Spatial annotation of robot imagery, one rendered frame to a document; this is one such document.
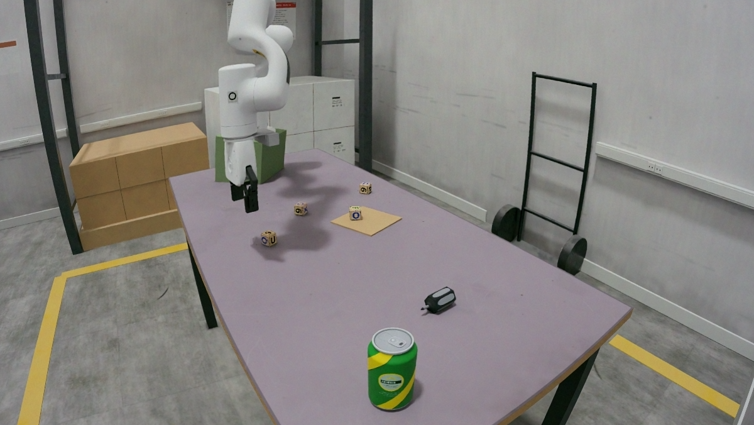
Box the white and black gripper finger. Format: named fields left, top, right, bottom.
left=230, top=181, right=244, bottom=201
left=242, top=165, right=259, bottom=213

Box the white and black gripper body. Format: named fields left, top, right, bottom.
left=223, top=136, right=257, bottom=186

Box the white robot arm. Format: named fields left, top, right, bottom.
left=219, top=0, right=293, bottom=146

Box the green drink can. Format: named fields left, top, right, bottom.
left=368, top=328, right=418, bottom=410

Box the tan square mat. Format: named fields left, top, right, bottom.
left=331, top=206, right=402, bottom=236

